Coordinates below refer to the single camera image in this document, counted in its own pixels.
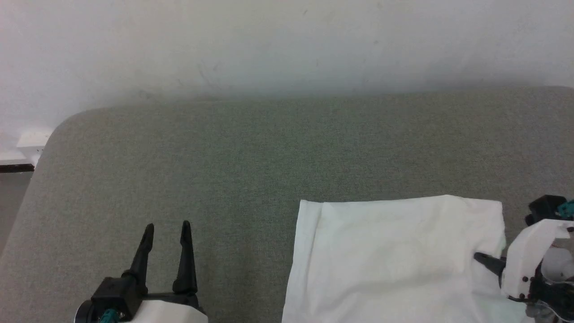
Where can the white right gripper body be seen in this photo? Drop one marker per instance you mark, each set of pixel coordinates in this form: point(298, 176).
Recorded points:
point(524, 255)

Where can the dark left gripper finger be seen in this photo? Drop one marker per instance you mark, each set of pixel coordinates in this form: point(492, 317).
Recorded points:
point(142, 260)
point(186, 264)

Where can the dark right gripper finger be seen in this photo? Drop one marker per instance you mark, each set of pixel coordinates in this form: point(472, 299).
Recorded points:
point(493, 263)

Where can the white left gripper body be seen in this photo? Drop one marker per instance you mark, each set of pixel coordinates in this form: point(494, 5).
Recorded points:
point(175, 312)

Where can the white t-shirt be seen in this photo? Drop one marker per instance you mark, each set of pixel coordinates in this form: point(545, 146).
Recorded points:
point(394, 260)

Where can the black baseboard strip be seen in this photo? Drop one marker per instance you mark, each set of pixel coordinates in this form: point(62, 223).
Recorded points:
point(15, 168)

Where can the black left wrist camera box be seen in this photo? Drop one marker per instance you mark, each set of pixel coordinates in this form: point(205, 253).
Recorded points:
point(116, 294)

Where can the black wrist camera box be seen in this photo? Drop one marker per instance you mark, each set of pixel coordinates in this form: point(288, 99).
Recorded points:
point(116, 294)
point(545, 207)

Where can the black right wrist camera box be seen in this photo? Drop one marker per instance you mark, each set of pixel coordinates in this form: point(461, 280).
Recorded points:
point(545, 207)

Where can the teal right camera connector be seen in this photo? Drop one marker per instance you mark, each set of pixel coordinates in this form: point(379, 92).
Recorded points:
point(567, 208)

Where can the teal camera connector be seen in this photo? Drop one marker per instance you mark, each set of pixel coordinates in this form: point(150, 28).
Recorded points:
point(110, 316)
point(567, 208)

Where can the teal left camera connector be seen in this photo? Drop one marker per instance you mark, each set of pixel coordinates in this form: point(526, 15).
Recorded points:
point(110, 316)

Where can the white wall socket box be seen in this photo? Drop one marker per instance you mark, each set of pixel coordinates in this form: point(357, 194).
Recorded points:
point(33, 141)

